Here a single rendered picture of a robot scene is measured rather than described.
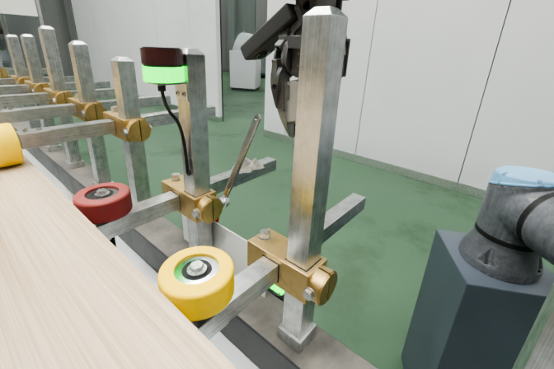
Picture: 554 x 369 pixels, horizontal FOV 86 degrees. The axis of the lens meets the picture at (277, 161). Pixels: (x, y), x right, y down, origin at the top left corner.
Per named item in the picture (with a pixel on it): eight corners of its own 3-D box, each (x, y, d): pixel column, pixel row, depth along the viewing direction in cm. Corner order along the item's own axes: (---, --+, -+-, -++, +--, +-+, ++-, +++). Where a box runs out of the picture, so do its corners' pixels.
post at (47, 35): (80, 167, 110) (50, 26, 93) (83, 170, 108) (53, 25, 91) (69, 170, 107) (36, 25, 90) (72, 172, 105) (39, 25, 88)
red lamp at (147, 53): (170, 62, 49) (169, 48, 48) (191, 64, 45) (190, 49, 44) (133, 63, 44) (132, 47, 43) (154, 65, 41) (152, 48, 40)
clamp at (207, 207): (184, 194, 65) (182, 173, 64) (223, 217, 57) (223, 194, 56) (160, 203, 61) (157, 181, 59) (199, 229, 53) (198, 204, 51)
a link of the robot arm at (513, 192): (511, 214, 88) (532, 159, 81) (569, 251, 72) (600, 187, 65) (462, 215, 86) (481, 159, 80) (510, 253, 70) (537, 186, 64)
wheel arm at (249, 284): (349, 207, 66) (352, 190, 65) (363, 212, 64) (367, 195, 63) (178, 338, 35) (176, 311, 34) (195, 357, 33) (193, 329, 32)
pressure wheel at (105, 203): (125, 231, 56) (116, 175, 52) (147, 249, 51) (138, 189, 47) (77, 250, 50) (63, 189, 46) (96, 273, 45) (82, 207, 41)
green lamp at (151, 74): (171, 77, 49) (170, 64, 49) (192, 81, 46) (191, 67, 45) (136, 80, 45) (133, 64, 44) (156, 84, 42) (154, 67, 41)
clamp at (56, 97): (64, 100, 107) (61, 86, 105) (77, 106, 99) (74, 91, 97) (44, 102, 102) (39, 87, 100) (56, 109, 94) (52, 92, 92)
